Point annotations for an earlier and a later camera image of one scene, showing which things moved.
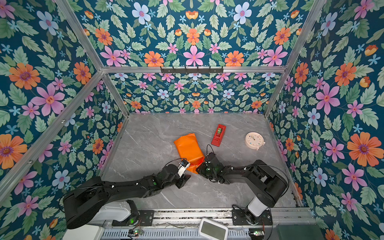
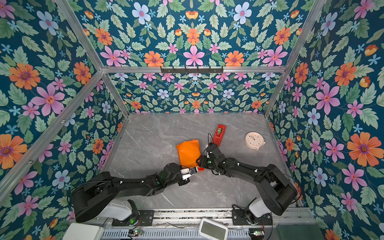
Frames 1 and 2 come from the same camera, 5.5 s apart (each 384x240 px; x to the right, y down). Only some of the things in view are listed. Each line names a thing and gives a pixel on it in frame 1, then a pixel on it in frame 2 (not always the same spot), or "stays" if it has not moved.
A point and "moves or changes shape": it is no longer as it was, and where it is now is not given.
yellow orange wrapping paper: [189, 150] moves or changes shape
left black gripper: [184, 180] stays
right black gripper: [201, 171] to [202, 161]
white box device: [86, 232] stays
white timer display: [212, 230] stays
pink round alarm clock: [254, 140] stays
